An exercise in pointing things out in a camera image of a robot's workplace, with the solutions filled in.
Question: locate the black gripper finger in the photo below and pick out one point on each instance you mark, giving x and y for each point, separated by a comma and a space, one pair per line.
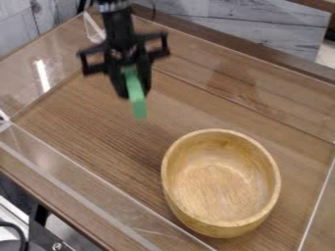
144, 72
118, 79

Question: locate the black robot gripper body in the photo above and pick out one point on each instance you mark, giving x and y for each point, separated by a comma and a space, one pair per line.
124, 45

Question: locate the green rectangular block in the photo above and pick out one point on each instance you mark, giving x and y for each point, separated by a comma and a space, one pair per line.
136, 95

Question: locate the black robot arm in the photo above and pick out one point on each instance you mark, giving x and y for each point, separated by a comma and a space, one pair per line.
110, 6

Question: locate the light wooden oval bowl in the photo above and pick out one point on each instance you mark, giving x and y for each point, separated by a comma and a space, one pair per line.
222, 182

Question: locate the clear acrylic corner bracket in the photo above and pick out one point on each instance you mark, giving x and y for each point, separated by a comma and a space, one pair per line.
95, 33

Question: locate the black table leg bracket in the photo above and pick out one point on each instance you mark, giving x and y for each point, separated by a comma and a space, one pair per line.
43, 240

